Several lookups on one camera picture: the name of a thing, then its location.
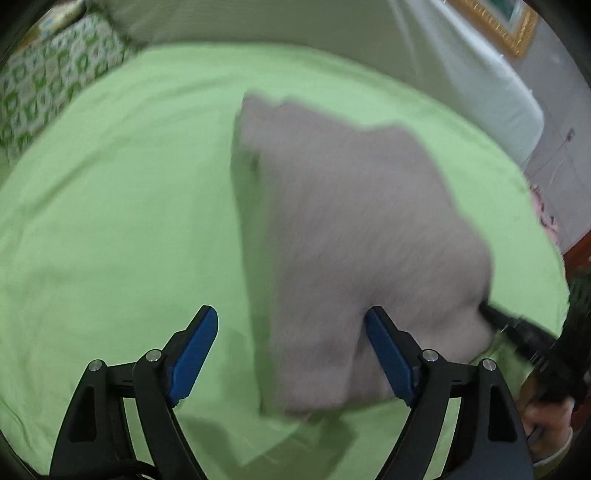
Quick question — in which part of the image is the gold picture frame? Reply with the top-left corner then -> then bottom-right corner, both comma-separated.
445,0 -> 541,59

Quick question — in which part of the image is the person's right hand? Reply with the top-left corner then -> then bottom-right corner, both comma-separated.
519,382 -> 576,462

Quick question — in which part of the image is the brown wooden furniture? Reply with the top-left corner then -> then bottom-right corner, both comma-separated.
560,233 -> 591,280

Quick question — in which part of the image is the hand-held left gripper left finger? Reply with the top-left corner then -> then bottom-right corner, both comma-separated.
48,305 -> 219,480

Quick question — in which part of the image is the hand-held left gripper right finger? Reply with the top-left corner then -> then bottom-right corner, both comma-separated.
364,305 -> 536,480

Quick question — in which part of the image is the pink floral bedding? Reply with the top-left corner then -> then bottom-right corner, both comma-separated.
527,184 -> 565,252

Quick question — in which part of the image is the green white patterned pillow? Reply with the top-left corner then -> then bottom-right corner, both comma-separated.
0,10 -> 136,160

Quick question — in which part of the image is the light green bed sheet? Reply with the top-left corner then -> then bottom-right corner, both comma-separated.
0,41 -> 574,480

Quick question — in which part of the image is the beige knit garment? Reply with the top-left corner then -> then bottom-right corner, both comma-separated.
231,92 -> 498,417

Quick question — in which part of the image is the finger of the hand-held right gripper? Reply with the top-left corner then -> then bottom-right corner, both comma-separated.
479,301 -> 557,367

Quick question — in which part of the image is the white draped cloth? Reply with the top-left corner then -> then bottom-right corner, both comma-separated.
105,0 -> 544,168

